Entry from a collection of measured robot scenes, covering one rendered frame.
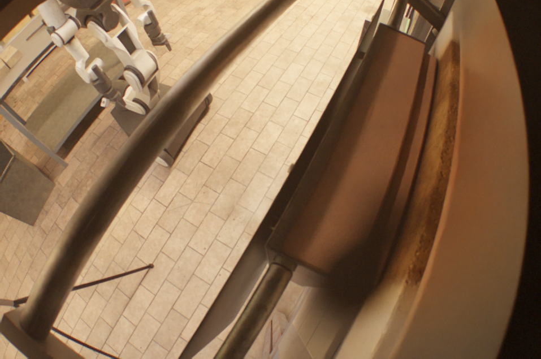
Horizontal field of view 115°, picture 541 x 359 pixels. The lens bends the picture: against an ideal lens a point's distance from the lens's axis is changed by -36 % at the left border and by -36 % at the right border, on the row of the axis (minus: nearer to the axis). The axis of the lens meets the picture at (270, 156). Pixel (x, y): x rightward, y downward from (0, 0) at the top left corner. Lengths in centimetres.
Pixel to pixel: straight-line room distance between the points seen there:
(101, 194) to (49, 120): 226
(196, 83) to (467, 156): 22
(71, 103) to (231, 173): 144
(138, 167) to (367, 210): 18
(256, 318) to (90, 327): 180
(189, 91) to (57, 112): 224
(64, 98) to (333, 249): 241
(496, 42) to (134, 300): 180
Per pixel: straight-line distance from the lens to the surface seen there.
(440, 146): 25
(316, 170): 23
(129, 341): 182
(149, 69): 151
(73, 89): 250
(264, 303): 21
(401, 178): 26
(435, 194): 22
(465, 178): 20
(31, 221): 239
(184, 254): 164
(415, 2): 57
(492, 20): 30
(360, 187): 23
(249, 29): 26
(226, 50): 24
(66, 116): 231
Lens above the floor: 155
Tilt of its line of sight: 63 degrees down
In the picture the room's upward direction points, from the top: 1 degrees counter-clockwise
